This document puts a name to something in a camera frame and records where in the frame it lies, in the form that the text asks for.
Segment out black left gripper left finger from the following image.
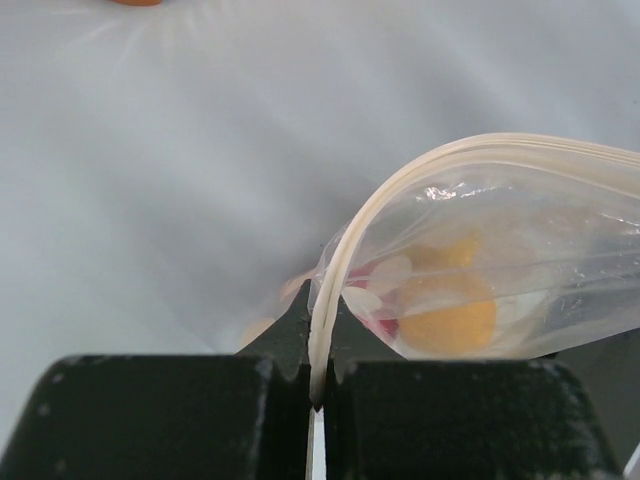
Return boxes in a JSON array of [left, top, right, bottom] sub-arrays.
[[1, 284, 313, 479]]

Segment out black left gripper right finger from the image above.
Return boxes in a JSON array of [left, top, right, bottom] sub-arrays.
[[324, 304, 622, 479]]

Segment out orange fake bell pepper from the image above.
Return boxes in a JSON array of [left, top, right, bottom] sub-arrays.
[[398, 234, 497, 356]]

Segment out clear zip top bag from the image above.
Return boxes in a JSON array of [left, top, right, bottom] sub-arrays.
[[237, 132, 640, 404]]

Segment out orange plastic bin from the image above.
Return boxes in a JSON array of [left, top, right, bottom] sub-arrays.
[[110, 0, 163, 7]]

